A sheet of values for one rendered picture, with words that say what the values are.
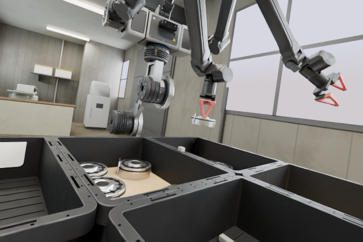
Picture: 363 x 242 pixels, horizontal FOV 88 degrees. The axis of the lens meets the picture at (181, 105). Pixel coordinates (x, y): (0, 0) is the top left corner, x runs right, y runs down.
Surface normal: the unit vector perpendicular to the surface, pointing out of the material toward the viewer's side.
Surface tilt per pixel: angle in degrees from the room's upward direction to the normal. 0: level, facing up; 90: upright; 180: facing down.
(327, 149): 90
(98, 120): 90
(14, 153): 90
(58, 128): 90
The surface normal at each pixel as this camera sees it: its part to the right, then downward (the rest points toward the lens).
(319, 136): -0.83, -0.13
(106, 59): 0.54, 0.07
